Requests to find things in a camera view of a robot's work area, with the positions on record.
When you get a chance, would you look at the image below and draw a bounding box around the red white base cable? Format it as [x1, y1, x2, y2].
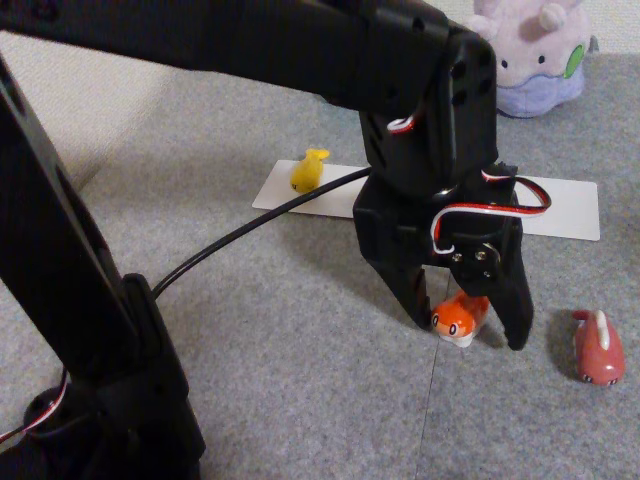
[0, 369, 70, 446]

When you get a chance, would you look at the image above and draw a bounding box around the orange shrimp sushi figure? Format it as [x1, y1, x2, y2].
[430, 292, 492, 348]

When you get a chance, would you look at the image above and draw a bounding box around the yellow egg sushi figure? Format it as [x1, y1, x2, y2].
[289, 147, 332, 193]

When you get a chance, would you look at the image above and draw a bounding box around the red tuna sushi figure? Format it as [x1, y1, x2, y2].
[570, 308, 627, 387]

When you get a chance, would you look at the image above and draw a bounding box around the red white black gripper cable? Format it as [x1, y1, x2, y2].
[428, 168, 552, 257]

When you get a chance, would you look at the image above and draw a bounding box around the short red white wrist cable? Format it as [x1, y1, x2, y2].
[387, 113, 420, 135]

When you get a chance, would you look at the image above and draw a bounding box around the grey felt mat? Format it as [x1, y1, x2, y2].
[0, 74, 481, 480]
[418, 49, 640, 480]

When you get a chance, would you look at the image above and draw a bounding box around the white blank card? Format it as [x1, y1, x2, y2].
[252, 159, 372, 220]
[514, 175, 601, 242]

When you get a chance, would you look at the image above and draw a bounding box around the purple Goomy plush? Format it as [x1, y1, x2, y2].
[464, 0, 599, 119]

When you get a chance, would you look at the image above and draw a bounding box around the thin black cable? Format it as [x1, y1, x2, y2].
[151, 167, 374, 296]

